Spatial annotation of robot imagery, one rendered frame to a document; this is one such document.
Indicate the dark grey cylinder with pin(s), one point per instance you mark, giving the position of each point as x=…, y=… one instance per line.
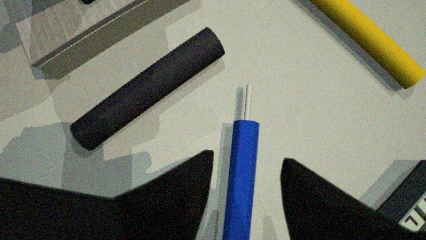
x=146, y=89

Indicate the yellow rounded rod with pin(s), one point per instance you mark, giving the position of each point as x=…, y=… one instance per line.
x=373, y=40

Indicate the grey keyboard with white letter keys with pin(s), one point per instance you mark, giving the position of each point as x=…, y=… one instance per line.
x=407, y=204

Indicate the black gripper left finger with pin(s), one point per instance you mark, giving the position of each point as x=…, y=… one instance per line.
x=169, y=207

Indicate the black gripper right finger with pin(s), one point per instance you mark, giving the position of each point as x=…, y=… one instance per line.
x=315, y=209

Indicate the blue stylus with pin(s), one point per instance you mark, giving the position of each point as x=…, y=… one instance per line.
x=243, y=163

